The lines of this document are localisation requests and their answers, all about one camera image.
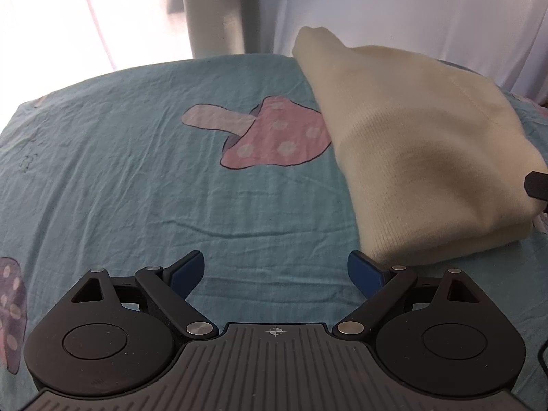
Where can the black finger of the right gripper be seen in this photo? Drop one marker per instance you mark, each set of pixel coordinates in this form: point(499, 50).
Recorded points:
point(536, 185)

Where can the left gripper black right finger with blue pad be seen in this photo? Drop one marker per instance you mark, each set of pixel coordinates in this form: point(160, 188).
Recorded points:
point(442, 336)

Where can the cream knitted garment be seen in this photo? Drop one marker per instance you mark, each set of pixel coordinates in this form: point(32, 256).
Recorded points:
point(435, 157)

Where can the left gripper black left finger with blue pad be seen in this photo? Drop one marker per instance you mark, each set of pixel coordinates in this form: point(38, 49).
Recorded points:
point(110, 335)

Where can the teal mushroom print bedsheet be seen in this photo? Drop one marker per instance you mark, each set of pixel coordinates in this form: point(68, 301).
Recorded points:
point(104, 174)

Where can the white grey curtain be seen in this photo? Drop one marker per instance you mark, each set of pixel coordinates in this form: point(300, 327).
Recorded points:
point(505, 40)

